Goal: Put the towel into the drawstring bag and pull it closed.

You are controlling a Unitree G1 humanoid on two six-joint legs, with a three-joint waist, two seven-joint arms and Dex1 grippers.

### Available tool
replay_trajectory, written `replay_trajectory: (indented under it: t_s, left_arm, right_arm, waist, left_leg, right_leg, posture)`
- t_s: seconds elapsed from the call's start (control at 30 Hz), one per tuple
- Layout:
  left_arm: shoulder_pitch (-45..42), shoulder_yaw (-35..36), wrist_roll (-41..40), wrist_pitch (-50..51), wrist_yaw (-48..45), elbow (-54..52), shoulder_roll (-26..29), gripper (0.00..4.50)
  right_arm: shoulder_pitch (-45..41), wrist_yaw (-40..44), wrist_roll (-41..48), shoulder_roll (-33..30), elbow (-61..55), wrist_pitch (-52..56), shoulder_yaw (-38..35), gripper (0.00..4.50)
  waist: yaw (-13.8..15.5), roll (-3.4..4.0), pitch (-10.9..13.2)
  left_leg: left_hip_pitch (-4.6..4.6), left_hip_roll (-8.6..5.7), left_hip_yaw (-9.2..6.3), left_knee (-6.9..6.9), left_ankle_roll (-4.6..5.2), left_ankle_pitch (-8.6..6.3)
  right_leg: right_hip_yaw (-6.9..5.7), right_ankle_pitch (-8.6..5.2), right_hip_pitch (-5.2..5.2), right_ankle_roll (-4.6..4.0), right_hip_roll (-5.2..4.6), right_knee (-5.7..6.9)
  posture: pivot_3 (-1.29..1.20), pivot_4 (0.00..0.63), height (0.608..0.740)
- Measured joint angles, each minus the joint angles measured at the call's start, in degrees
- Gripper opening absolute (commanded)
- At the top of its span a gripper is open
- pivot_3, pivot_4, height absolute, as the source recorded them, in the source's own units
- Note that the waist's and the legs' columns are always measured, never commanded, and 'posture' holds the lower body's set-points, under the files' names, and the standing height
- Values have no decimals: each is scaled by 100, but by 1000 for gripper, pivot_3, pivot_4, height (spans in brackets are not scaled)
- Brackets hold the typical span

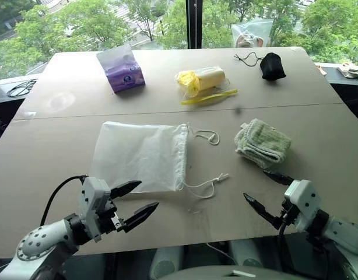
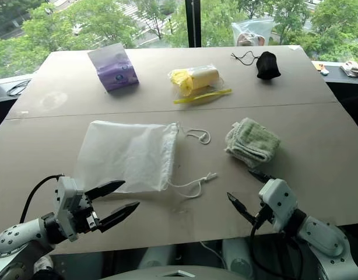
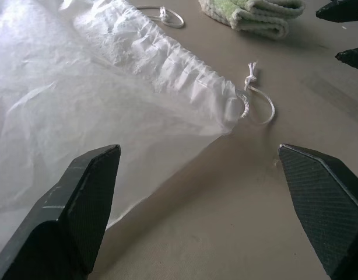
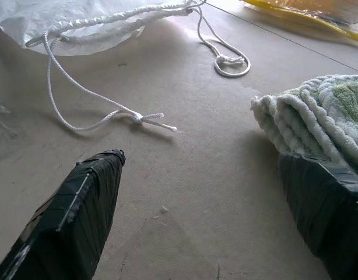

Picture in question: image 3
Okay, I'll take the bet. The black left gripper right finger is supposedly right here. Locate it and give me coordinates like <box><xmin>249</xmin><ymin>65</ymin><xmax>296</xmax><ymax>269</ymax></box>
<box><xmin>278</xmin><ymin>143</ymin><xmax>358</xmax><ymax>280</ymax></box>

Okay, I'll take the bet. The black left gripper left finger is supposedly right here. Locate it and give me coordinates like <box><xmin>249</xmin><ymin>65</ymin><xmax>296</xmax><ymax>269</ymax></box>
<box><xmin>0</xmin><ymin>143</ymin><xmax>122</xmax><ymax>280</ymax></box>

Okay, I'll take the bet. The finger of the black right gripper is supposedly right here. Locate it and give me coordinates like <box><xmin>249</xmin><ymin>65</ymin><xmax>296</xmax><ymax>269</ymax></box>
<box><xmin>335</xmin><ymin>45</ymin><xmax>358</xmax><ymax>71</ymax></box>
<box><xmin>315</xmin><ymin>0</ymin><xmax>358</xmax><ymax>23</ymax></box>

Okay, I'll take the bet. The folded green and cream towel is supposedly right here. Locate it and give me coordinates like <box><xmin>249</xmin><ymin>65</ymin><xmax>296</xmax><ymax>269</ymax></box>
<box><xmin>198</xmin><ymin>0</ymin><xmax>306</xmax><ymax>41</ymax></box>

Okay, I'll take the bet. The white knotted braided rope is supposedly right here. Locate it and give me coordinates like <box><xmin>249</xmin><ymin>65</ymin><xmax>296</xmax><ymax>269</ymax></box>
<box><xmin>236</xmin><ymin>61</ymin><xmax>276</xmax><ymax>125</ymax></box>
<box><xmin>136</xmin><ymin>5</ymin><xmax>185</xmax><ymax>29</ymax></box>

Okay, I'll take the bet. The translucent white drawstring bag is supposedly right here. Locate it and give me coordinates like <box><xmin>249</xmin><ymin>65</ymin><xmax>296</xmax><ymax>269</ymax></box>
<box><xmin>0</xmin><ymin>0</ymin><xmax>237</xmax><ymax>237</ymax></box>

